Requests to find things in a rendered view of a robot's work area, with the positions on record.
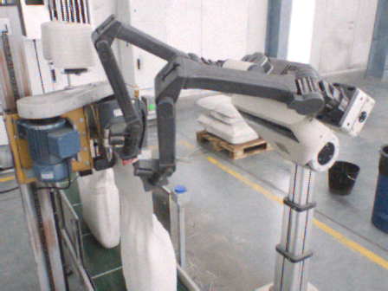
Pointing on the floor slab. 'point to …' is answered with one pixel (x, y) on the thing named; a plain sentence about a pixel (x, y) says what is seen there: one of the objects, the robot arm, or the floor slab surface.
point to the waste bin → (381, 192)
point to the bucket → (342, 177)
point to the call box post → (181, 236)
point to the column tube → (16, 177)
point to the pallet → (233, 145)
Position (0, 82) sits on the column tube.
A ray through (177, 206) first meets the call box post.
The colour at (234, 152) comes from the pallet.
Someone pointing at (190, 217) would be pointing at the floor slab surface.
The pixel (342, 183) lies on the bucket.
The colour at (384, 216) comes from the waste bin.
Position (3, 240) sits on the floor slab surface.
